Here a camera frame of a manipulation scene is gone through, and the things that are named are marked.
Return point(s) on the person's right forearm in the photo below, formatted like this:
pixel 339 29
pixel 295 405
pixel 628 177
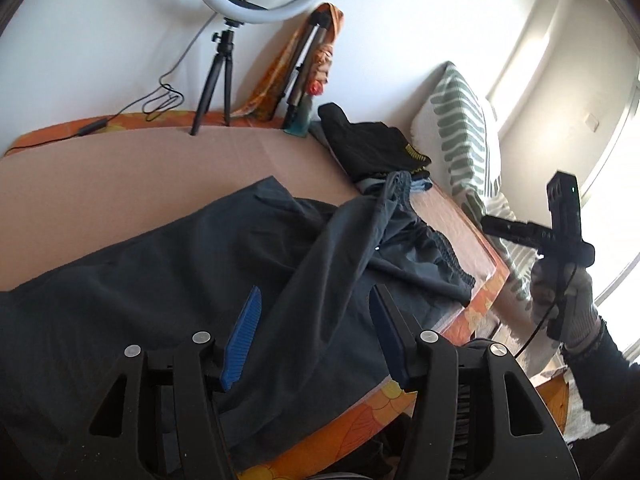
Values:
pixel 607 385

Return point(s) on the dark grey pants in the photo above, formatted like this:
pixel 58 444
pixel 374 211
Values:
pixel 165 280

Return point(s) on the folded silver black tripod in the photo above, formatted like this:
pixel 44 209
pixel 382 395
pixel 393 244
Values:
pixel 305 67

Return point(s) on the tan blanket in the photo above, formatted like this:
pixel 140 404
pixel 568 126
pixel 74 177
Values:
pixel 125 175

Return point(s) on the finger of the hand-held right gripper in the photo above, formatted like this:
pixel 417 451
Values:
pixel 515 231

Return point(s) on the white wall socket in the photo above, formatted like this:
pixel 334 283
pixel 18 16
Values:
pixel 593 122

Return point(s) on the teal object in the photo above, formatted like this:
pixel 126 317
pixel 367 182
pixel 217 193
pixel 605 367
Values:
pixel 299 122

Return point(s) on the green striped white pillow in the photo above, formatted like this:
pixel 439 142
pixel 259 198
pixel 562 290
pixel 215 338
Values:
pixel 462 125

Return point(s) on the folded blue jeans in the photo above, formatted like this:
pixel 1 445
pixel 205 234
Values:
pixel 420 185

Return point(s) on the orange patterned cloth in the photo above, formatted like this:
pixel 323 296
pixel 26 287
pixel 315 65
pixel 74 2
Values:
pixel 272 82

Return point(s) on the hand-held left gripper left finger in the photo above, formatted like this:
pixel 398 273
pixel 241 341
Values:
pixel 245 322

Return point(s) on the window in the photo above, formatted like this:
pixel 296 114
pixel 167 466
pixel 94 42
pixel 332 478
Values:
pixel 617 200

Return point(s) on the black folded garment yellow trim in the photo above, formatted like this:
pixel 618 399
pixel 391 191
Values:
pixel 367 147

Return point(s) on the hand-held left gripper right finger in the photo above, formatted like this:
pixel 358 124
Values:
pixel 387 330

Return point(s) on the person's right hand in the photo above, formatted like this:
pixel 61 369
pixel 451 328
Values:
pixel 580 310

